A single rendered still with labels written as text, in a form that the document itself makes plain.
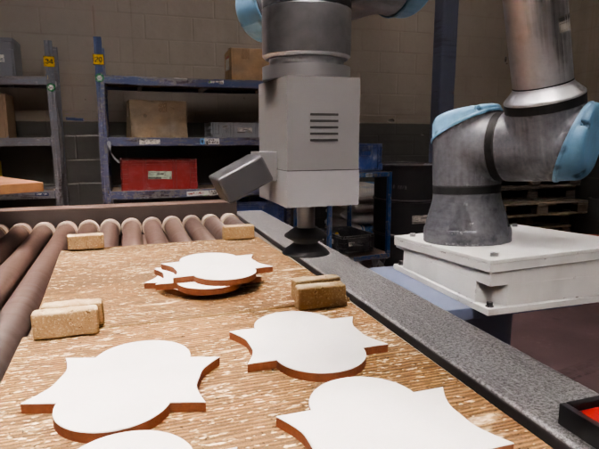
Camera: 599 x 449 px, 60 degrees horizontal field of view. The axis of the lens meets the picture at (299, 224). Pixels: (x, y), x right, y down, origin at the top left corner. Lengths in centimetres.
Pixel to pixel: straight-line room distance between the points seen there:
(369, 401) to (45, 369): 27
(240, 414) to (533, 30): 66
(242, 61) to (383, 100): 186
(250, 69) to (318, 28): 445
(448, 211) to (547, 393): 47
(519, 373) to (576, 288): 40
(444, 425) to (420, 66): 599
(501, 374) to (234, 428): 26
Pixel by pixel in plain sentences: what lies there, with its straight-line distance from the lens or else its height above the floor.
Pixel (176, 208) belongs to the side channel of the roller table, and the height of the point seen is 94.
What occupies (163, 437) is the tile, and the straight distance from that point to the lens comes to 36.
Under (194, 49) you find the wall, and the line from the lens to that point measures 548.
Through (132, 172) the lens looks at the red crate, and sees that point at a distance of 473.
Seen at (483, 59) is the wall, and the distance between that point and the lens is 676.
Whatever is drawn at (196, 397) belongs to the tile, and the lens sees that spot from 40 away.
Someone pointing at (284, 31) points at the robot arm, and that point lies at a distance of 43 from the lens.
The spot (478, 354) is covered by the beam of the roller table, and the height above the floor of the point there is 92.
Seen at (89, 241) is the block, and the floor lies 95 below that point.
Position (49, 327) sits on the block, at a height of 95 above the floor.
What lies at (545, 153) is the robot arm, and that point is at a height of 110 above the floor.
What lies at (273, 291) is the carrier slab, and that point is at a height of 94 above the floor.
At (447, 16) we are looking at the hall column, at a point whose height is 216.
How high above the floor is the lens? 113
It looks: 10 degrees down
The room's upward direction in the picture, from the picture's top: straight up
